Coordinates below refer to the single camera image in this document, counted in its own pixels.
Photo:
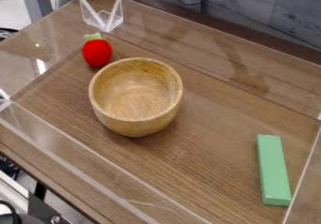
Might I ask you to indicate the clear acrylic corner bracket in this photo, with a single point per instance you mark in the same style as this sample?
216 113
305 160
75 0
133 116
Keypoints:
103 20

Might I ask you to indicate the red plush strawberry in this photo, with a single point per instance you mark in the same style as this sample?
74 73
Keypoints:
97 50

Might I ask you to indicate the clear acrylic enclosure walls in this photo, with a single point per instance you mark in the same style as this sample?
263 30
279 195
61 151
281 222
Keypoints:
194 131

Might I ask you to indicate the green rectangular block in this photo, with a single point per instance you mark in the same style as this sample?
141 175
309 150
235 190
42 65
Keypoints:
273 171

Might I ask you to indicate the black clamp with bolt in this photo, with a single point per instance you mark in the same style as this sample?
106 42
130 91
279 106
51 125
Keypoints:
43 212

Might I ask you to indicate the light wooden bowl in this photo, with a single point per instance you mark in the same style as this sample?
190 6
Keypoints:
136 95

